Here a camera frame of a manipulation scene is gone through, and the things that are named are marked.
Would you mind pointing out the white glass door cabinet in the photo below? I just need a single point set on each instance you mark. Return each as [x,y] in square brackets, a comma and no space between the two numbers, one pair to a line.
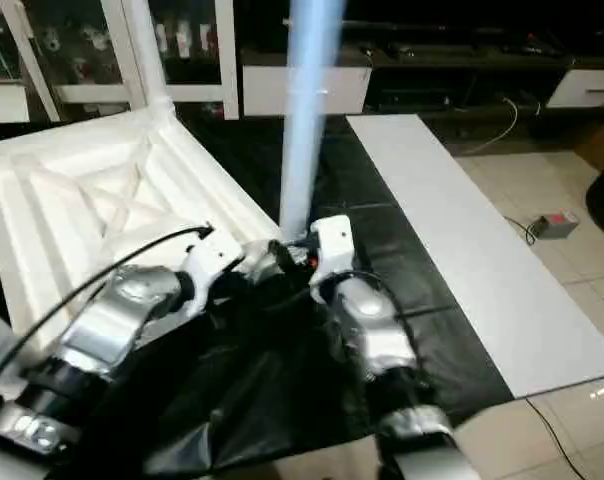
[102,50]

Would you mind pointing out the white drawer unit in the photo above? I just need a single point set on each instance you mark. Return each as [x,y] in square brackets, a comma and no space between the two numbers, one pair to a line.
[587,88]
[267,90]

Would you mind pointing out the white plastic table top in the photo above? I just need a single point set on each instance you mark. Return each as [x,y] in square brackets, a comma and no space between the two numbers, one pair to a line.
[92,190]

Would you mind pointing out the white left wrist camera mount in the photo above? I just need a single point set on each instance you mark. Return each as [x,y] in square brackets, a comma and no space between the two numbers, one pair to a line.
[212,262]

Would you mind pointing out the white side board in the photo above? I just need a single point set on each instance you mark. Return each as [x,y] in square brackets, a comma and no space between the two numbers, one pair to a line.
[472,250]

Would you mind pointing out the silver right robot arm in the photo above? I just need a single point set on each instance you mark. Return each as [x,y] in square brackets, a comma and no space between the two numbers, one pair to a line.
[377,340]

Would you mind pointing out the black plastic mat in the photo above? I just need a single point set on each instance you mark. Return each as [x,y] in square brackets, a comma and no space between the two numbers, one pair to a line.
[282,390]

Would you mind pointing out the brown cardboard box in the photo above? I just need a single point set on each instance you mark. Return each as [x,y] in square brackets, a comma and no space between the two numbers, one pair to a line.
[602,140]

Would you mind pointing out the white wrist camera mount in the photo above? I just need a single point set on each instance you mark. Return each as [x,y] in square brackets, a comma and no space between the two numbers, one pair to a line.
[212,262]
[332,245]

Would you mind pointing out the small red floor object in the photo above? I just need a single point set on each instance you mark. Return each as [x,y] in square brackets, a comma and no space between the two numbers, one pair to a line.
[558,224]

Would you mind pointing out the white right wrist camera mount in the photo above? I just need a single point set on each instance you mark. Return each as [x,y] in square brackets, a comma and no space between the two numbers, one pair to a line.
[332,245]

